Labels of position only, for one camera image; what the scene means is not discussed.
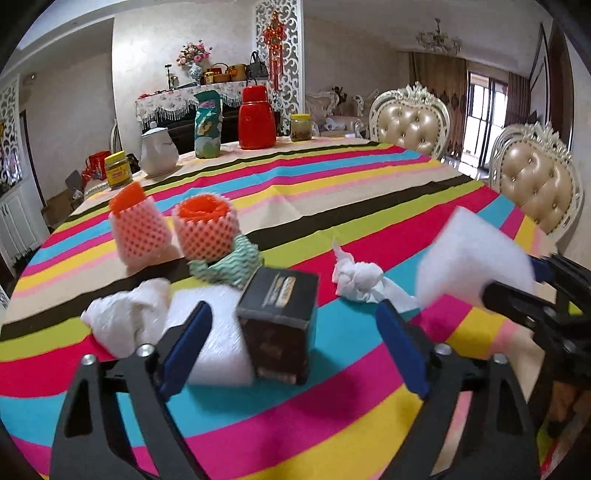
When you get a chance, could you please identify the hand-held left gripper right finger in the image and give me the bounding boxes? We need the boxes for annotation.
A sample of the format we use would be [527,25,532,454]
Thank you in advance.
[374,299,542,480]

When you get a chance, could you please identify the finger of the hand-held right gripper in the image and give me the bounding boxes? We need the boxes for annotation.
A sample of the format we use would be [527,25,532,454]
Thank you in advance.
[480,281,561,334]
[530,255,591,298]

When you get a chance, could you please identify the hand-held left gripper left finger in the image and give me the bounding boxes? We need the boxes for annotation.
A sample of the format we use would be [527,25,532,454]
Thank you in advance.
[50,301,214,480]

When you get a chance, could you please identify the white foam sheet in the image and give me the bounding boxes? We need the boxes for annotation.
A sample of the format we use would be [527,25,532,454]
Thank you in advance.
[416,205,539,309]

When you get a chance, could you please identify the black cardboard box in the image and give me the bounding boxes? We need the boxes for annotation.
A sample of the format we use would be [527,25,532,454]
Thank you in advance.
[236,267,320,386]

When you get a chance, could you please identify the green patterned cloth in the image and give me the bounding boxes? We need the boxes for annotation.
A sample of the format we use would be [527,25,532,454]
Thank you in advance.
[188,233,264,291]

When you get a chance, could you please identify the pink orange foam fruit net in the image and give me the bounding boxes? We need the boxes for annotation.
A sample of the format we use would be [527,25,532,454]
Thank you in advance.
[108,181,172,266]
[172,194,241,261]

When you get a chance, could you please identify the white foam block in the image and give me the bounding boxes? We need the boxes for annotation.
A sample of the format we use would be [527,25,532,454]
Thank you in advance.
[168,287,256,387]

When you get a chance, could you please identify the white plastic bag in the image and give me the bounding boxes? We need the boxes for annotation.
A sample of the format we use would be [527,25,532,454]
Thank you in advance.
[81,278,172,360]

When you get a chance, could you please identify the crumpled white tissue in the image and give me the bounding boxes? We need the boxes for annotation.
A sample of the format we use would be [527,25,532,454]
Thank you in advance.
[331,237,419,313]

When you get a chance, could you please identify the beige tufted ornate chair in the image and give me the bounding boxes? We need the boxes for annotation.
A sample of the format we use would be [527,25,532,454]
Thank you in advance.
[488,122,583,250]
[368,82,451,160]

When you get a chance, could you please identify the window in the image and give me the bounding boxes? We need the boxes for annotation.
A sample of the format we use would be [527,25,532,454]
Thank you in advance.
[466,69,509,176]

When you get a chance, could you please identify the striped colourful tablecloth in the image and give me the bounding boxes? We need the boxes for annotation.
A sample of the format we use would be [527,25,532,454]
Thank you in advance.
[0,136,573,480]

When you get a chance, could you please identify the yellow labelled jar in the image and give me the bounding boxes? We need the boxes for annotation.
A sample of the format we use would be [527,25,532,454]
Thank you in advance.
[104,150,132,189]

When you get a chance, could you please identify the white kettle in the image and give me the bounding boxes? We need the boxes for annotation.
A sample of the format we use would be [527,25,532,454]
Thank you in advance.
[139,124,180,177]

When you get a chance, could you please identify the red gift boxes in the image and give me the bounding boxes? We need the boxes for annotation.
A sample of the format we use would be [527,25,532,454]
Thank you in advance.
[82,151,112,184]

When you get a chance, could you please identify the white low cabinet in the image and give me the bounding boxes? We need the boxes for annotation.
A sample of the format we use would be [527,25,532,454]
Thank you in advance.
[0,185,49,273]

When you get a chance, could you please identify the brown curtain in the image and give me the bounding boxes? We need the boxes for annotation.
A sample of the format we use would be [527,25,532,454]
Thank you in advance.
[409,51,469,153]

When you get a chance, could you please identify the dark piano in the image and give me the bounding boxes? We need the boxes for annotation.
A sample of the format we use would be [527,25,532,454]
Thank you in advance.
[139,108,282,155]

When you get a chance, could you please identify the green snack bag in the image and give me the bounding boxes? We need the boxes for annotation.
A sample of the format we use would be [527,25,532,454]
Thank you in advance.
[193,90,225,160]

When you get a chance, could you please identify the glass jar with yellow lid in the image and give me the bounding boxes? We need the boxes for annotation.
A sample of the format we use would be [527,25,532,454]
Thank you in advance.
[289,113,312,142]

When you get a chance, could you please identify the red thermos jug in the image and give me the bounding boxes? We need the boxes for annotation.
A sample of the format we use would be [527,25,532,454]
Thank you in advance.
[238,84,278,151]

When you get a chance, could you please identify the ornate white sofa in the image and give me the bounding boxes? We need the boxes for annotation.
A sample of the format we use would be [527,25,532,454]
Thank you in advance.
[305,88,370,136]

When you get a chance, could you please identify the white lace cloth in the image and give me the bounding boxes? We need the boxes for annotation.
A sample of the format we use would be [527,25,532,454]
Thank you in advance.
[135,80,259,132]

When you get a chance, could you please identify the chandelier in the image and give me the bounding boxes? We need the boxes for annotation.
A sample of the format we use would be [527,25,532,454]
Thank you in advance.
[416,18,462,56]

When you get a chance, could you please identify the dark handbag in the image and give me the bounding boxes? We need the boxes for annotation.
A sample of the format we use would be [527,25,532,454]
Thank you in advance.
[246,51,269,79]

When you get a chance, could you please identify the pink flowers in vase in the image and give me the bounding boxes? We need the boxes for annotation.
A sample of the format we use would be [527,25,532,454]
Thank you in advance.
[178,41,213,86]

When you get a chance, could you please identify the white lattice screen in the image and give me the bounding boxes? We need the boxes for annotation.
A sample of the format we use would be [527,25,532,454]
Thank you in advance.
[255,0,305,134]

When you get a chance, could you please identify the red knot wall ornament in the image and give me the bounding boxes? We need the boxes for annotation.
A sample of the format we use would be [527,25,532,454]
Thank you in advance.
[262,11,284,88]

